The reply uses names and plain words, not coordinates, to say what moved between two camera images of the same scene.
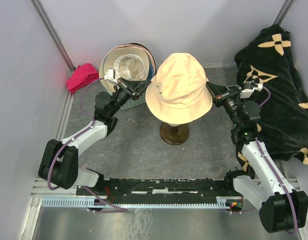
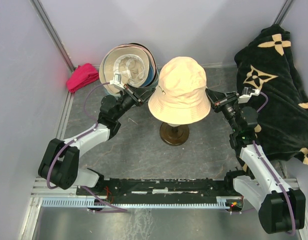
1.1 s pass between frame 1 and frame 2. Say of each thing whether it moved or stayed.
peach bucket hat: moved
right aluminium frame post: stayed
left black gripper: moved
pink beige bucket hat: stayed
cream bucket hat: stayed
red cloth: stayed
